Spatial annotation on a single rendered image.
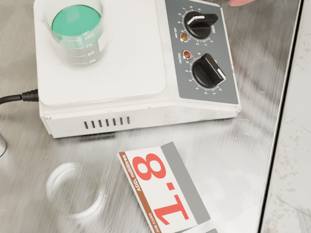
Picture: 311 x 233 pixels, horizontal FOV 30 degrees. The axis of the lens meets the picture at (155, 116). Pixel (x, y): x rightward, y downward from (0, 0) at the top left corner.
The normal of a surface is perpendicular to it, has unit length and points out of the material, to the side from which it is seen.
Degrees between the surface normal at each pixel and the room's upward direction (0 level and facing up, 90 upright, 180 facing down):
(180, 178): 0
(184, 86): 30
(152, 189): 40
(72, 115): 0
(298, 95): 0
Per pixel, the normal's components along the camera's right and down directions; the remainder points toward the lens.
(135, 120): 0.12, 0.93
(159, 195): 0.59, -0.52
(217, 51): 0.50, -0.37
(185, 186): 0.00, -0.37
